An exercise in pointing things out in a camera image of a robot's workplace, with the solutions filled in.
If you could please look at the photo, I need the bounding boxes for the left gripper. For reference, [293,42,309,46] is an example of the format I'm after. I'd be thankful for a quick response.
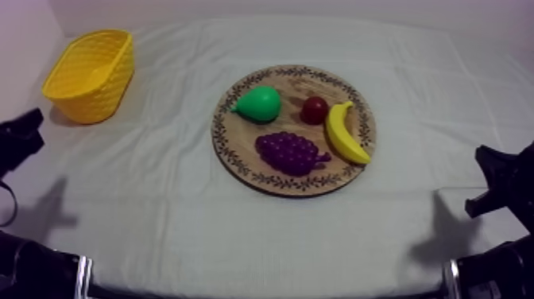
[0,107,45,178]

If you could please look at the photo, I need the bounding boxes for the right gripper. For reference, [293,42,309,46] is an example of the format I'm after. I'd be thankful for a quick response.
[464,141,534,233]

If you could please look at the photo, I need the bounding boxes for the yellow plastic basket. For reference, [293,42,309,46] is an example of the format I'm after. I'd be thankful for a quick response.
[41,29,135,126]

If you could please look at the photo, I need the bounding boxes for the round wooden board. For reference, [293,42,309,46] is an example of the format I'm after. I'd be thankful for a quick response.
[211,64,377,198]

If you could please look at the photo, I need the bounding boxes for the green toy pear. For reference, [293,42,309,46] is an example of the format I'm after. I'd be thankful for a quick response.
[230,85,283,124]

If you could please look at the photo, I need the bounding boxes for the silver metal bar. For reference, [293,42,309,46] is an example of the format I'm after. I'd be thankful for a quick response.
[75,255,94,299]
[444,259,462,299]

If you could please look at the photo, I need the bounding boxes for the yellow toy banana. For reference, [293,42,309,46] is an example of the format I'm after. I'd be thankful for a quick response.
[325,100,372,165]

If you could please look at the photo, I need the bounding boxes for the small red fruit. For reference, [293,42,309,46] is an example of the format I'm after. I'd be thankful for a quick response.
[300,96,330,126]

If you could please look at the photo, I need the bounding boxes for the purple toy grapes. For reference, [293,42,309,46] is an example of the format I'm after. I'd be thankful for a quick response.
[254,131,332,177]

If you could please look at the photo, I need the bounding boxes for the black cable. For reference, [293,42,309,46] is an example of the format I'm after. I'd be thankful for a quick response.
[0,180,19,227]

